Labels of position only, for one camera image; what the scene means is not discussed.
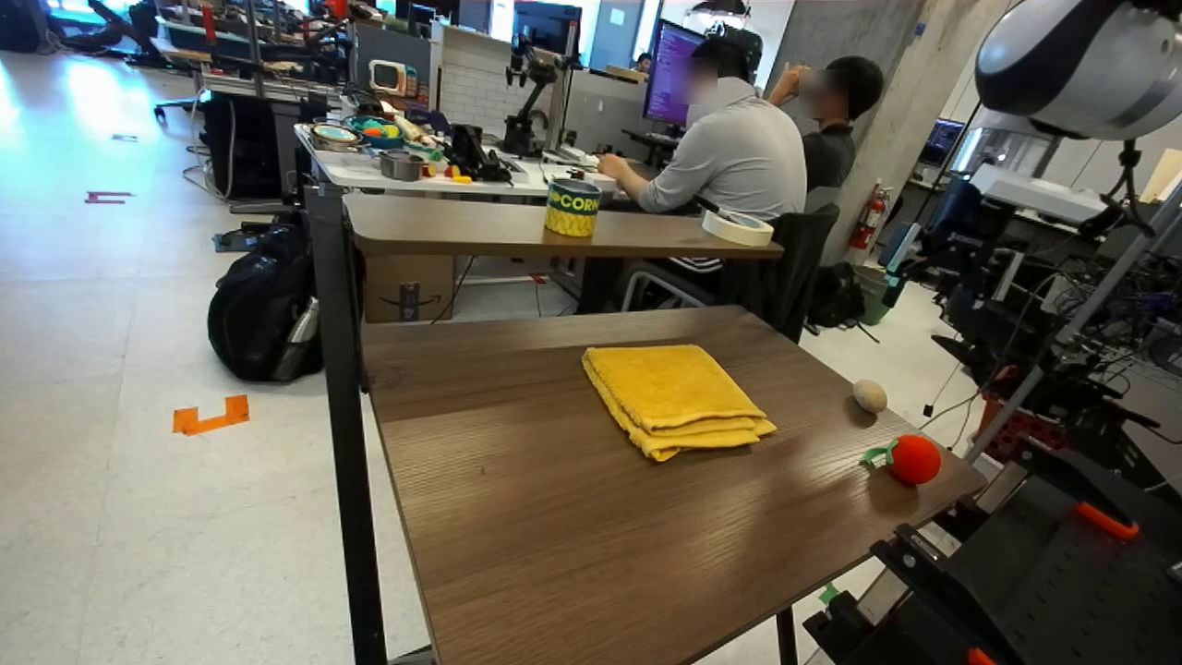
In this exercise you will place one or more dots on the yellow towel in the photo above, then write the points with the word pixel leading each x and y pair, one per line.
pixel 674 398

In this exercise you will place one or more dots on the beige potato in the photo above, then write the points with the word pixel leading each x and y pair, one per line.
pixel 870 398

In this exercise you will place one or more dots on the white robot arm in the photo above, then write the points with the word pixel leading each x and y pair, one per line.
pixel 1084 67

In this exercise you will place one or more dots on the green yellow can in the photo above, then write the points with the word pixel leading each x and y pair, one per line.
pixel 573 210

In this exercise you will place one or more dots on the black office chair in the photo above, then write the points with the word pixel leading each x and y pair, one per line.
pixel 774 290

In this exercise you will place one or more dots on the person in grey sweater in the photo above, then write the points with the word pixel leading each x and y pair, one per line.
pixel 737 151

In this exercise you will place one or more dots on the computer monitor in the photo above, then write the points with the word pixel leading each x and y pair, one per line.
pixel 665 82

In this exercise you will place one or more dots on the red fire extinguisher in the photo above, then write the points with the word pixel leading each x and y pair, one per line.
pixel 870 225

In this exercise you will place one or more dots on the black backpack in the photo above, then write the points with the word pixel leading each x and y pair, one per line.
pixel 265 317

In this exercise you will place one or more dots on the red toy tomato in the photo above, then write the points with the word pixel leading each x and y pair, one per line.
pixel 910 460

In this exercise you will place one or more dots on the orange floor marker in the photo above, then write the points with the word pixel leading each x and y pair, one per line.
pixel 196 423

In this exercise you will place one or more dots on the black orange clamp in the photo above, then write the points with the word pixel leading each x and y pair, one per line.
pixel 1092 503

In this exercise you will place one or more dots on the black table leg post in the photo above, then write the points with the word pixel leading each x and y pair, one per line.
pixel 338 292

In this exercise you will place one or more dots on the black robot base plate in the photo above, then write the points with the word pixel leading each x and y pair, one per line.
pixel 1035 587

